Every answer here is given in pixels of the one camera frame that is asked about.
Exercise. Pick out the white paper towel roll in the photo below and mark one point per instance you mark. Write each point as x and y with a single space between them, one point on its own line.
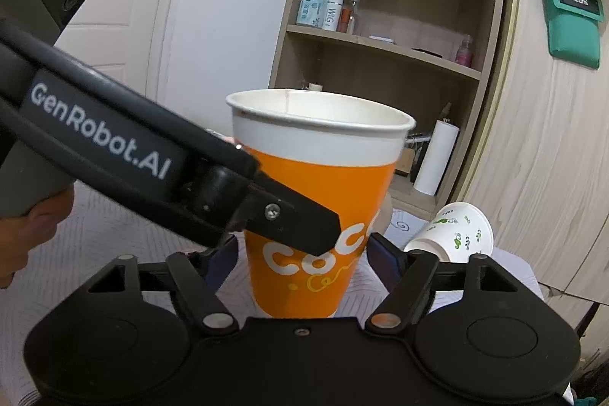
436 156

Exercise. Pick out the teal and white jar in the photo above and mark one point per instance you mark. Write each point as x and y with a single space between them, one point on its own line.
309 10

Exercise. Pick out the person's left hand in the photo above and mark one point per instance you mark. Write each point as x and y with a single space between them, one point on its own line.
33 230

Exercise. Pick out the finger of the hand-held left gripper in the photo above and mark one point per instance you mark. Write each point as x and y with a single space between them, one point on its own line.
295 215

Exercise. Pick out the small cardboard box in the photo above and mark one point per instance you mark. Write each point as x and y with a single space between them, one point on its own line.
404 161

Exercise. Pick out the white leaf-print paper cup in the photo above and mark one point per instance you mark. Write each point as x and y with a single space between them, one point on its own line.
456 230

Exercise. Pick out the wooden shelf unit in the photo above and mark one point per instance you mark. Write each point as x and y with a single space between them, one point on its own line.
380 68

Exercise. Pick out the small white tape roll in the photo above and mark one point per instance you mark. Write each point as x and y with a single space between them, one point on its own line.
314 87

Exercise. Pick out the light wooden cabinet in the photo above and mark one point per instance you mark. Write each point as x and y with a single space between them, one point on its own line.
537 158

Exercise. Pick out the flat black item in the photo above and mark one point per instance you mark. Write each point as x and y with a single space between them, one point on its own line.
427 52

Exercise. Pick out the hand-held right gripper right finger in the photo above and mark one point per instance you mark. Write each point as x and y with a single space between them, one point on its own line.
384 261

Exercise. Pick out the small white round lid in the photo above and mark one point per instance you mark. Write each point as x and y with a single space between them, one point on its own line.
382 39

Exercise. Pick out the orange paper cup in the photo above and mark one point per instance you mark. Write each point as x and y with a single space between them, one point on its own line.
309 158

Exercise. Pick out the white pump bottle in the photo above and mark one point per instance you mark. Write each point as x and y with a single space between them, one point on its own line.
333 9

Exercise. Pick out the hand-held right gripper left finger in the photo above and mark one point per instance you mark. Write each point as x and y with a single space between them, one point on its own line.
223 261

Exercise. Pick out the white door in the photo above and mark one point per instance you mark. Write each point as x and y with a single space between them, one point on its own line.
142 6

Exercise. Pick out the clear bottle with orange liquid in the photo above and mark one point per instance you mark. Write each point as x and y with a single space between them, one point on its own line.
353 15

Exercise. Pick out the pink bottle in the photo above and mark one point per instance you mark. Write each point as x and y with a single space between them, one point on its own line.
465 52

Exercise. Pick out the white quilted mat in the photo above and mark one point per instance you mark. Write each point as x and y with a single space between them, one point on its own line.
119 220

